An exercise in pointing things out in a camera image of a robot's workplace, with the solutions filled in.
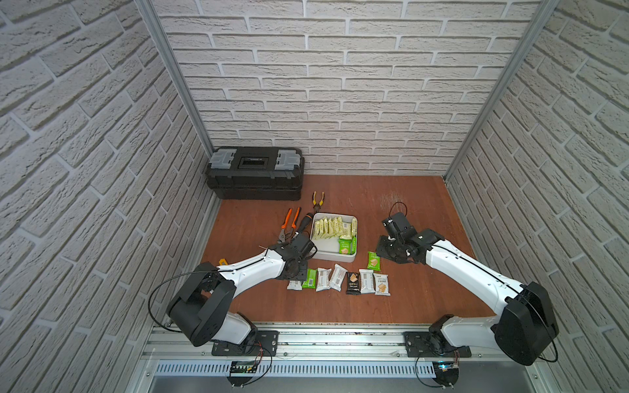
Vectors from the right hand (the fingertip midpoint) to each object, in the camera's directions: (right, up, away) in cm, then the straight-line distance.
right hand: (381, 249), depth 84 cm
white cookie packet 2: (-21, -12, +1) cm, 24 cm away
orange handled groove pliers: (-37, +3, +13) cm, 40 cm away
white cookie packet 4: (-5, -12, +1) cm, 13 cm away
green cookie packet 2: (-9, 0, +7) cm, 11 cm away
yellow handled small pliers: (-25, +16, +25) cm, 39 cm away
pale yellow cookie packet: (-17, +6, +13) cm, 23 cm away
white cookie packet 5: (0, -13, +1) cm, 13 cm away
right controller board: (+16, -34, -14) cm, 40 cm away
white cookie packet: (-31, -13, +1) cm, 34 cm away
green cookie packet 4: (-25, -11, +2) cm, 27 cm away
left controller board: (-45, -34, -13) cm, 58 cm away
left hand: (-29, -8, +4) cm, 30 cm away
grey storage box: (-19, -2, +11) cm, 22 cm away
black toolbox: (-48, +29, +14) cm, 58 cm away
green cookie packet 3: (-2, -6, +6) cm, 8 cm away
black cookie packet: (-10, -13, +1) cm, 16 cm away
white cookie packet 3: (-15, -11, +3) cm, 19 cm away
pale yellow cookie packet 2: (-8, +6, +13) cm, 17 cm away
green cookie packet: (-12, -1, +11) cm, 16 cm away
